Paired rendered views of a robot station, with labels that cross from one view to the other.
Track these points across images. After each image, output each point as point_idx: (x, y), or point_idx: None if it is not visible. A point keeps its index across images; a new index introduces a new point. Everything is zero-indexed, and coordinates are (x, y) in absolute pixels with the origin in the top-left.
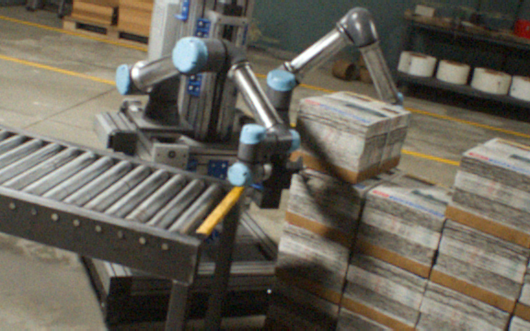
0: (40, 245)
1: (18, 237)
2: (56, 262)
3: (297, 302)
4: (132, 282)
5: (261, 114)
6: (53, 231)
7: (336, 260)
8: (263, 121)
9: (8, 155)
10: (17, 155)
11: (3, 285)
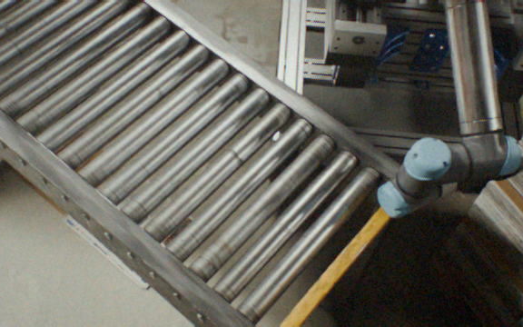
0: (242, 19)
1: (223, 3)
2: (251, 54)
3: (482, 262)
4: (300, 148)
5: (466, 104)
6: (111, 244)
7: None
8: (464, 119)
9: (104, 67)
10: (120, 63)
11: (183, 85)
